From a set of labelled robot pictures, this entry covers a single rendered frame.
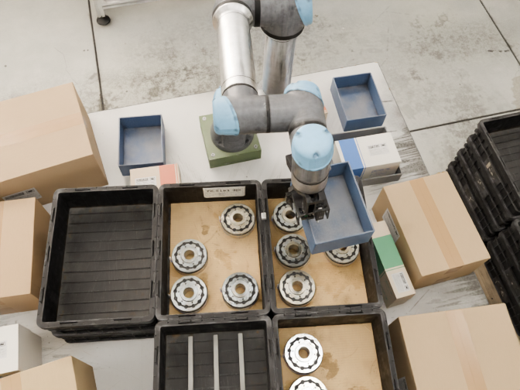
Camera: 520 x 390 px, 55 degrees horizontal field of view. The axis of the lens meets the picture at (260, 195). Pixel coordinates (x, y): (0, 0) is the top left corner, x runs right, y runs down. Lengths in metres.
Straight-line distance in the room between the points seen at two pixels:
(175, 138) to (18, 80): 1.49
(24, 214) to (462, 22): 2.75
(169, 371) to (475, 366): 0.79
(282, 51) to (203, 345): 0.82
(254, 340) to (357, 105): 0.98
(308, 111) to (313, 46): 2.14
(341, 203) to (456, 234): 0.43
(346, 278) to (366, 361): 0.24
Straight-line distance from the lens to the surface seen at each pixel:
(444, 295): 1.70
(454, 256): 1.57
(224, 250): 1.49
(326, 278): 1.48
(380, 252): 1.55
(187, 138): 1.83
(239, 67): 1.04
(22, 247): 1.59
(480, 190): 2.30
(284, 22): 1.28
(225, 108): 0.96
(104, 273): 1.52
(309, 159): 0.90
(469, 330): 1.47
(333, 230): 1.27
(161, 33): 3.16
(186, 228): 1.52
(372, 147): 1.74
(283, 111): 0.96
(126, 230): 1.55
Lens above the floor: 2.22
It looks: 63 degrees down
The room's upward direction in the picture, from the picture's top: 3 degrees clockwise
